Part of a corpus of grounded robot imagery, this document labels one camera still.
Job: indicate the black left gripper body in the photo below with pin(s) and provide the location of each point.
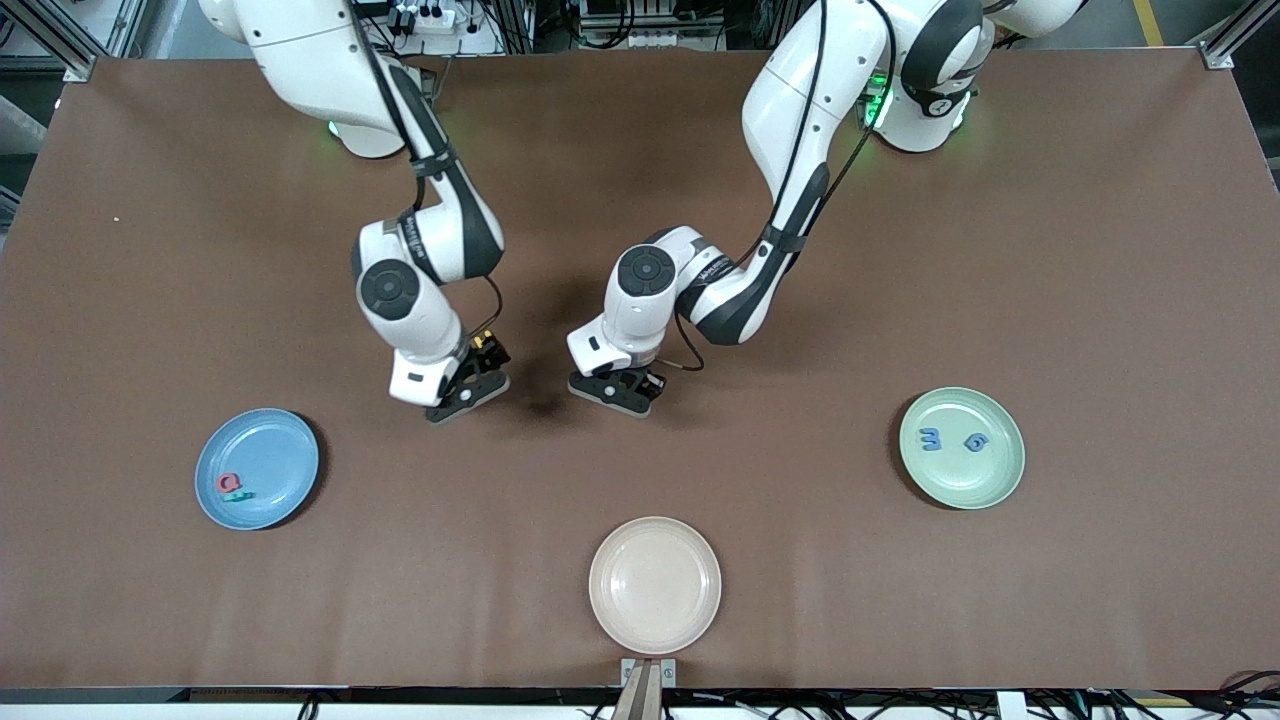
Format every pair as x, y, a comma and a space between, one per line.
648, 381

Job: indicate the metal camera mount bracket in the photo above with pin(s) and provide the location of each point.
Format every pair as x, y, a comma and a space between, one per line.
648, 675

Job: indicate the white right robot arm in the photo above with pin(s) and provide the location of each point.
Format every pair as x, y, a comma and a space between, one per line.
420, 320

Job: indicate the white power strip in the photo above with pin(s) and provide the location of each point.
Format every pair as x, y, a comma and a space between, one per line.
430, 17

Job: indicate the blue foam letter m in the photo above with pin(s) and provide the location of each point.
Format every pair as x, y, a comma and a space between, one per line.
937, 439

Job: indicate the red foam letter Q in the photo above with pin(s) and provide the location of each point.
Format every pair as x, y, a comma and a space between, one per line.
221, 484

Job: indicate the background electronics rack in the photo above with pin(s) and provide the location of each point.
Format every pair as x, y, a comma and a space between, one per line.
640, 25

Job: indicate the beige plate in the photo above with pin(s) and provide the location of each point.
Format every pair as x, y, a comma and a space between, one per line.
655, 585

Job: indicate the blue foam letter a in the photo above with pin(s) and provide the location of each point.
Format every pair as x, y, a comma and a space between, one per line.
969, 443

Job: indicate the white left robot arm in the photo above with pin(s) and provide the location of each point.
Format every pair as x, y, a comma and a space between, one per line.
640, 300

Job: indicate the green plate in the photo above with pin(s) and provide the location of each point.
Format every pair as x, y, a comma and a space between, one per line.
962, 480

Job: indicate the aluminium frame profile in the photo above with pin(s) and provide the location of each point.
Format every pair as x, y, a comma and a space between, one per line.
75, 55
1225, 45

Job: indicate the blue plate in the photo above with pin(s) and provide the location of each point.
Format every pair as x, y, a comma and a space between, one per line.
265, 450

